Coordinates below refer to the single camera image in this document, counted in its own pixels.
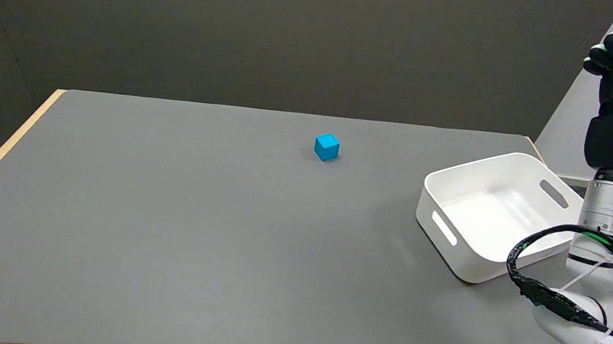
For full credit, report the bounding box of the blue wooden cube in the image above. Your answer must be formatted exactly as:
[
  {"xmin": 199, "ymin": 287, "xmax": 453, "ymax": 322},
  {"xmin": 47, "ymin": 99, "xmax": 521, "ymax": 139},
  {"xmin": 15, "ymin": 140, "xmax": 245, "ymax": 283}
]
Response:
[{"xmin": 313, "ymin": 132, "xmax": 341, "ymax": 163}]

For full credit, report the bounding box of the white plastic bin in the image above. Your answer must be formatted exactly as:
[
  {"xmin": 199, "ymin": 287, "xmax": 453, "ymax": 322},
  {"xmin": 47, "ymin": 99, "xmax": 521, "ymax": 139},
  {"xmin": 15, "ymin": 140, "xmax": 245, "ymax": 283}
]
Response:
[{"xmin": 410, "ymin": 143, "xmax": 593, "ymax": 295}]

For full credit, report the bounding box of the black green braided cable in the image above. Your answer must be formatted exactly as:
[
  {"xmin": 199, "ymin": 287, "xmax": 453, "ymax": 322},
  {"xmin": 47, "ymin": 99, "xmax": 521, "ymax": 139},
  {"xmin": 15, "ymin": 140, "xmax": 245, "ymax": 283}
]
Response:
[{"xmin": 500, "ymin": 151, "xmax": 613, "ymax": 332}]

